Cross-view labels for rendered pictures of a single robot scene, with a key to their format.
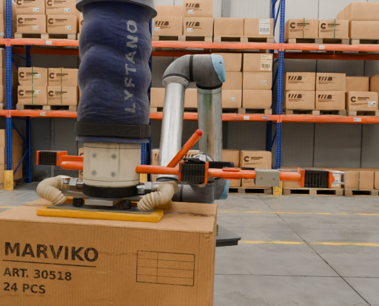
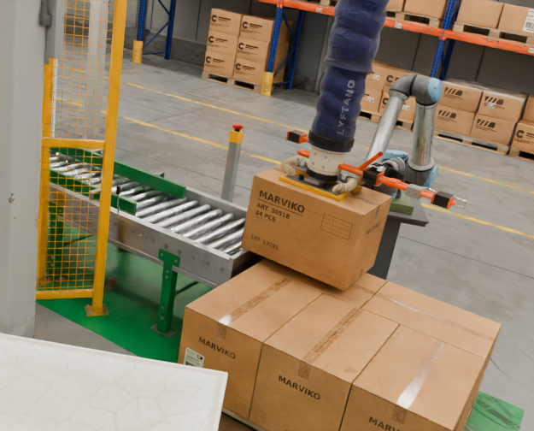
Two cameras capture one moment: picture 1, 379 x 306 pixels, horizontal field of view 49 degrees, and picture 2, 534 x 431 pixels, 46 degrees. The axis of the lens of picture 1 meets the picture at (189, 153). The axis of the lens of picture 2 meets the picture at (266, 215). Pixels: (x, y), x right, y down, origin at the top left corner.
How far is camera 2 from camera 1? 1.88 m
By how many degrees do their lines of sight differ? 27
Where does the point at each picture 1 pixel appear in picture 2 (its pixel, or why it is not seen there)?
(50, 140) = (323, 40)
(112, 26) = (338, 83)
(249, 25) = not seen: outside the picture
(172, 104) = (388, 114)
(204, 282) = (354, 239)
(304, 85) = not seen: outside the picture
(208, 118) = (419, 125)
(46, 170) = (311, 78)
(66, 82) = not seen: outside the picture
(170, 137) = (379, 139)
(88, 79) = (320, 109)
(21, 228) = (269, 185)
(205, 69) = (421, 91)
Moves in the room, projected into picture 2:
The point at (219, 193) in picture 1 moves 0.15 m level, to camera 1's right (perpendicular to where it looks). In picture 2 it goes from (421, 183) to (447, 190)
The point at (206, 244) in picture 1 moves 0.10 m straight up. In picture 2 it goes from (359, 221) to (364, 200)
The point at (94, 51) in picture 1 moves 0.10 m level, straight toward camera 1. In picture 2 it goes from (326, 95) to (324, 97)
